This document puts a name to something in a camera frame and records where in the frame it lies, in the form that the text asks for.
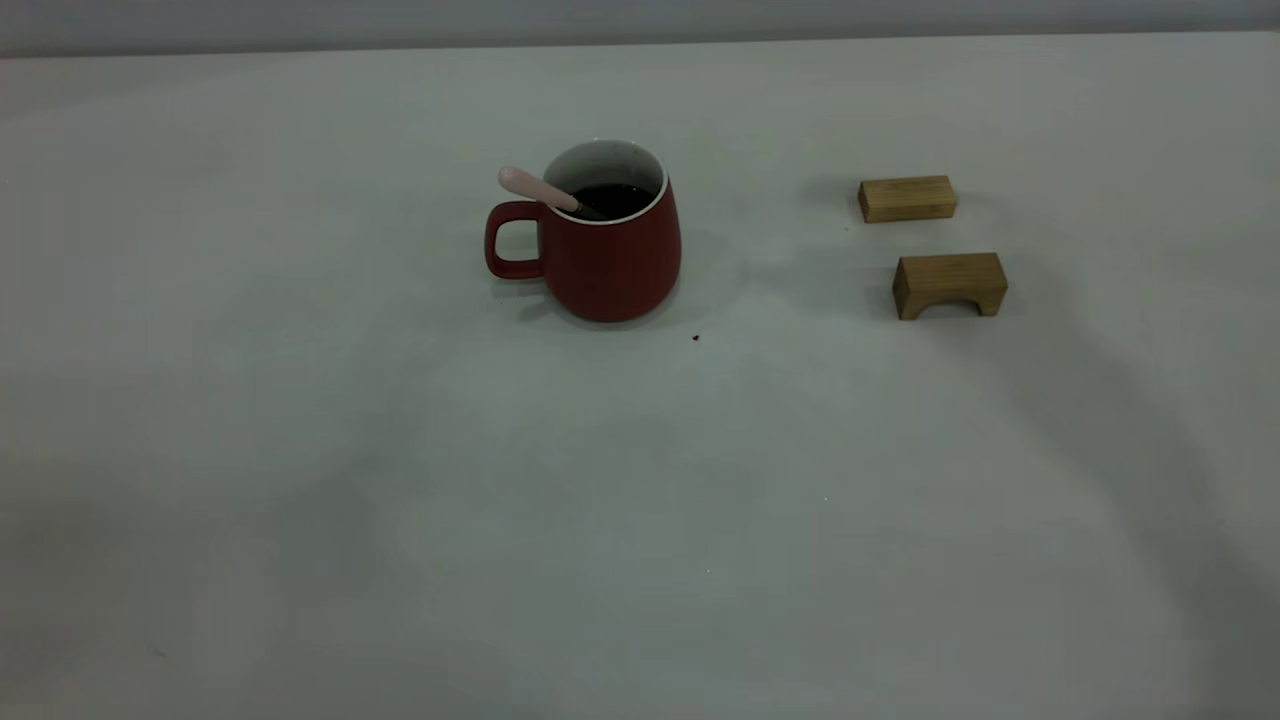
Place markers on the red ceramic mug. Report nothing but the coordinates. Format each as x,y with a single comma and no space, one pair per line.
610,265

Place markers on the dark coffee liquid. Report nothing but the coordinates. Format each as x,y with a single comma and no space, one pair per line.
625,198

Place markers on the flat wooden block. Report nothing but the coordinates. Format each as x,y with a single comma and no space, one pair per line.
905,198

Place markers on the arched wooden block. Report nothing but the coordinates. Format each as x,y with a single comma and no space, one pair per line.
950,272

